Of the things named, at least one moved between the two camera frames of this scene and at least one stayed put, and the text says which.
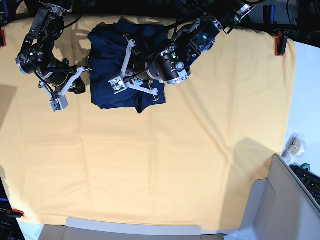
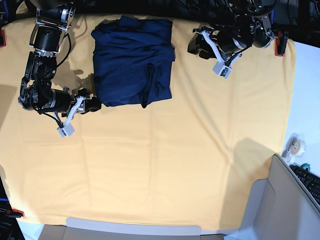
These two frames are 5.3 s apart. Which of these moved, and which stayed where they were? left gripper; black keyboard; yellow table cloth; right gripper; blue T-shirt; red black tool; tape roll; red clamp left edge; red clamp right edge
Moved: right gripper; blue T-shirt; left gripper
Stayed: red clamp right edge; tape roll; yellow table cloth; black keyboard; red black tool; red clamp left edge
